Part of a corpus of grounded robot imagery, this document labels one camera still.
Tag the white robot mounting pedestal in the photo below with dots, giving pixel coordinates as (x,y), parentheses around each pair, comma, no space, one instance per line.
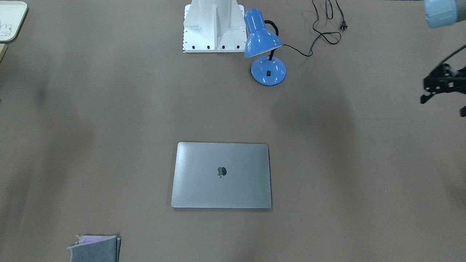
(214,26)

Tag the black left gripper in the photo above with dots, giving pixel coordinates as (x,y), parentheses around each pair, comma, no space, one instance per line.
(438,82)

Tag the blue desk lamp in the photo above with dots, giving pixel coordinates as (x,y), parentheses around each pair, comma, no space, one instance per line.
(262,41)

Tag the grey laptop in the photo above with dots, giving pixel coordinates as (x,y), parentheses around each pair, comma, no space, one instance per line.
(222,175)

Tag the white tray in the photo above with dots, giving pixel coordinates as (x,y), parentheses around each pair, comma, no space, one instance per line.
(12,15)

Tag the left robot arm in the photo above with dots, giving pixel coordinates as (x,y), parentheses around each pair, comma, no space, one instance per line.
(440,13)

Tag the wooden cutting board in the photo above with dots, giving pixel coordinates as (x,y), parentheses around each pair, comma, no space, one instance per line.
(3,49)

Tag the grey folded cloth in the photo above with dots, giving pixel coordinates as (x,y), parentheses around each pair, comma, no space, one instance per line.
(95,248)

